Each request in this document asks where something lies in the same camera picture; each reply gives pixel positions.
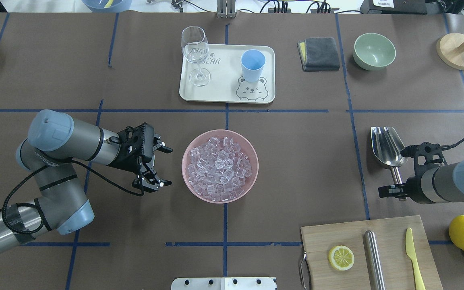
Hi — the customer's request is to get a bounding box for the metal ice scoop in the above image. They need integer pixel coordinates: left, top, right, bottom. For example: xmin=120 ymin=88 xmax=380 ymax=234
xmin=371 ymin=127 xmax=408 ymax=184

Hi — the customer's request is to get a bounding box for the wooden cup tree stand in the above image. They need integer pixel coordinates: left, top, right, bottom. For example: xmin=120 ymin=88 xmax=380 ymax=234
xmin=436 ymin=33 xmax=464 ymax=71

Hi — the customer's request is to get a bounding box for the blue bowl on desk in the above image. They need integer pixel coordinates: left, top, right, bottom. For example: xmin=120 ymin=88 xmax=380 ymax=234
xmin=82 ymin=0 xmax=132 ymax=13

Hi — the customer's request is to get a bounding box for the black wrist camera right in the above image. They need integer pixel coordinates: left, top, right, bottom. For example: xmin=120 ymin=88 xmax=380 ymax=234
xmin=401 ymin=142 xmax=450 ymax=177

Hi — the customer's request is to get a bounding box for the steel rod on board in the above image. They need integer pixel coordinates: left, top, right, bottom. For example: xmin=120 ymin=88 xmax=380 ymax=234
xmin=363 ymin=230 xmax=385 ymax=290

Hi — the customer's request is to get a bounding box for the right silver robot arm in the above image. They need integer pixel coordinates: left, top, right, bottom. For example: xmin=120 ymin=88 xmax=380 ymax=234
xmin=379 ymin=161 xmax=464 ymax=204

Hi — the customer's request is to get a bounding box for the aluminium frame post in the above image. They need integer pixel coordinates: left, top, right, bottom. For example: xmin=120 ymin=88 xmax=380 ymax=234
xmin=217 ymin=0 xmax=237 ymax=19

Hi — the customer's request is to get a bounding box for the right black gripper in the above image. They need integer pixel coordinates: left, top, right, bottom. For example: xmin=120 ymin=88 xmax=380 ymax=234
xmin=379 ymin=171 xmax=436 ymax=204

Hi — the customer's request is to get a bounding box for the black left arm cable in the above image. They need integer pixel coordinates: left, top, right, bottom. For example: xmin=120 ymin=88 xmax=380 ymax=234
xmin=0 ymin=159 xmax=146 ymax=235

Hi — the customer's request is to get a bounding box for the clear ice cubes pile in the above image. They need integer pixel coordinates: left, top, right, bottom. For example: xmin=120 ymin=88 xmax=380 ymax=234
xmin=182 ymin=137 xmax=253 ymax=203

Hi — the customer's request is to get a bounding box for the cream bear tray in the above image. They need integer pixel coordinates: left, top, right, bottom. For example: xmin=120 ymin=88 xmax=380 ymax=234
xmin=179 ymin=44 xmax=276 ymax=104

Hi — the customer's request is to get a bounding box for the yellow fork in bowl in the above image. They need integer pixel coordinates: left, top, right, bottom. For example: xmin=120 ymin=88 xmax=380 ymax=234
xmin=104 ymin=0 xmax=114 ymax=9

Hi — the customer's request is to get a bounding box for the blue plastic cup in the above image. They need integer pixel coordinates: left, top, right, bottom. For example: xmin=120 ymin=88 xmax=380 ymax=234
xmin=240 ymin=49 xmax=266 ymax=83

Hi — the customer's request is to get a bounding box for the clear wine glass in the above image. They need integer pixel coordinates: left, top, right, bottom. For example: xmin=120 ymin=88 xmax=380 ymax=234
xmin=181 ymin=26 xmax=211 ymax=87

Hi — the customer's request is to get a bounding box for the wooden cutting board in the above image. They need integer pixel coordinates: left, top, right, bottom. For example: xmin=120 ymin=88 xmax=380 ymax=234
xmin=298 ymin=215 xmax=444 ymax=290

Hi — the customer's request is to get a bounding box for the grey folded cloth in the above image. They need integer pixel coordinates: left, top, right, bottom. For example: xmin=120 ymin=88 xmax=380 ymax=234
xmin=298 ymin=37 xmax=340 ymax=72

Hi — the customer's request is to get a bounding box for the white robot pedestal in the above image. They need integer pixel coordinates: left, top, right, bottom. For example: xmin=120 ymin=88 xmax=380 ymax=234
xmin=171 ymin=277 xmax=278 ymax=290

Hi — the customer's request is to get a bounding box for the green ceramic bowl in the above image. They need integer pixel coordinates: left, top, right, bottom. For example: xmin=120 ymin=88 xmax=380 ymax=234
xmin=353 ymin=33 xmax=396 ymax=71

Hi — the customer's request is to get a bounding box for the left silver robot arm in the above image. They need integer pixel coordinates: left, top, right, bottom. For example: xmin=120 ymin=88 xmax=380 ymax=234
xmin=0 ymin=110 xmax=172 ymax=254

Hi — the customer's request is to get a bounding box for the yellow plastic knife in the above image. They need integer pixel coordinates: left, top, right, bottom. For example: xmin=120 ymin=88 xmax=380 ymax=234
xmin=405 ymin=228 xmax=426 ymax=290

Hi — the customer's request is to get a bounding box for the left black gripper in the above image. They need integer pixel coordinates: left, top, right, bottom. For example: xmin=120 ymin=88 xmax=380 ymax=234
xmin=109 ymin=123 xmax=173 ymax=193

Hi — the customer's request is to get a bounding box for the pink bowl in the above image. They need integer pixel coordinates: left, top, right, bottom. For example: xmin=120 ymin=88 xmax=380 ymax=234
xmin=182 ymin=130 xmax=259 ymax=204

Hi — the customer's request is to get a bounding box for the lemon half slice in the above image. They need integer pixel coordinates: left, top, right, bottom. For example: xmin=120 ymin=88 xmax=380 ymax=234
xmin=328 ymin=245 xmax=355 ymax=271

